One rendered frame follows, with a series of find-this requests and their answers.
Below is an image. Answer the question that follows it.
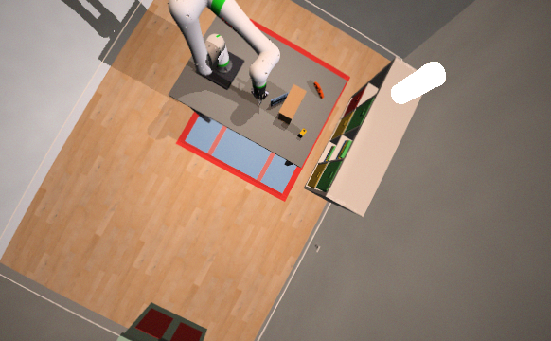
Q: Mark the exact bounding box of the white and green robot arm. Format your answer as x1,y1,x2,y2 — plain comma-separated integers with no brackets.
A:
169,0,280,92

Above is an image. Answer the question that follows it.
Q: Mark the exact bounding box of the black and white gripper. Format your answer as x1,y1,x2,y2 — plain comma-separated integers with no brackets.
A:
251,88,269,103

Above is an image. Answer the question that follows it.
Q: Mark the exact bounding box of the orange torpedo level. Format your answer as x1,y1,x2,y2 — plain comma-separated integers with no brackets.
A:
314,82,324,99

